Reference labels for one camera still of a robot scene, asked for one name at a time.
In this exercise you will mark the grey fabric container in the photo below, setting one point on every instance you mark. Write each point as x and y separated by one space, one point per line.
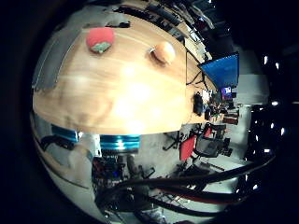
53 62

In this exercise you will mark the red office chair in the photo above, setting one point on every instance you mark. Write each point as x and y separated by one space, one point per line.
187 148

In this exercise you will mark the red strawberry plush toy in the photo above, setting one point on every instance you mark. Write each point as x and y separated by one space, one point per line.
99 38

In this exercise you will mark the black office chair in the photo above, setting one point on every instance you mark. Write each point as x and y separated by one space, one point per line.
208 146

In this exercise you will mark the black desk device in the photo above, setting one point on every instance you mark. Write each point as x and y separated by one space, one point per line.
198 104

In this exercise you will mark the orange plush toy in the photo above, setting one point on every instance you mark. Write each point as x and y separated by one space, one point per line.
165 52

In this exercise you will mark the black keyboard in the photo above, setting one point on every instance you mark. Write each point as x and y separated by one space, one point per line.
137 14

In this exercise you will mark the small monitor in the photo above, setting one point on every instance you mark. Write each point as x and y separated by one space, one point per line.
226 93

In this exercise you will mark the large blue-screen monitor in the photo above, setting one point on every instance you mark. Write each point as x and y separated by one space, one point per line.
221 71

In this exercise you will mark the blue aluminium rail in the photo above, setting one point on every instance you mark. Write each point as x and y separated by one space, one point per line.
120 142

